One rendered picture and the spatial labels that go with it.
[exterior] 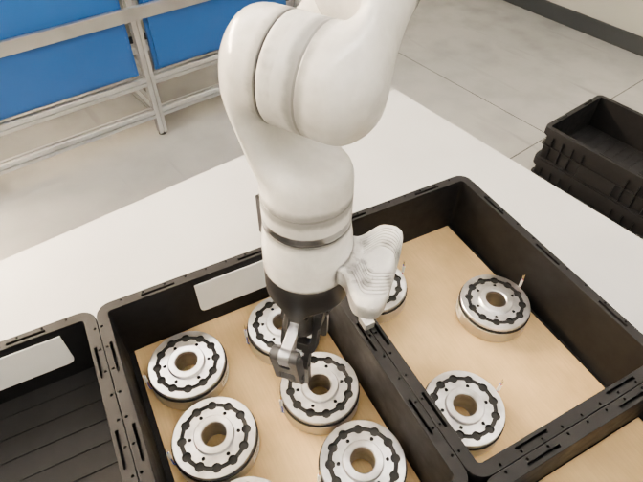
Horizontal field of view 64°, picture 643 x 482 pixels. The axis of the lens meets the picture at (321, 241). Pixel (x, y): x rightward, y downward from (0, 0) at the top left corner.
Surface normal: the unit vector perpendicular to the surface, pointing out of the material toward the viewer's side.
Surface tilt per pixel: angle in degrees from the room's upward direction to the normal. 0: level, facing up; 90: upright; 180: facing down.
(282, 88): 77
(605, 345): 90
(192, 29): 90
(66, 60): 90
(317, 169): 14
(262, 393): 0
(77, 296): 0
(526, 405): 0
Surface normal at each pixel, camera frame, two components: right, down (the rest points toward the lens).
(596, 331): -0.89, 0.33
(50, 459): 0.00, -0.68
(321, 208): 0.34, 0.66
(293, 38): -0.22, -0.32
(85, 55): 0.62, 0.58
